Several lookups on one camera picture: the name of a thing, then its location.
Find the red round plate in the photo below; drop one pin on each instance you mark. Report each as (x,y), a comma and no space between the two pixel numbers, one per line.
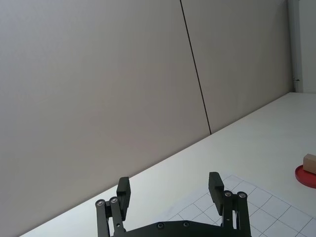
(304,179)

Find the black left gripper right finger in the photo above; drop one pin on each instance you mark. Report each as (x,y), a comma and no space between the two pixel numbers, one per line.
(215,195)

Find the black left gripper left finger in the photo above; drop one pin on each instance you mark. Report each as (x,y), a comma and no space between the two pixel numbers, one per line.
(122,195)

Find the tan wooden block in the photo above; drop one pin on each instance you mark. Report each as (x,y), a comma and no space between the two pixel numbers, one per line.
(310,163)

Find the white grid mat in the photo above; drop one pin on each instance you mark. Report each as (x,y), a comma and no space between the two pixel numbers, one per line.
(271,217)

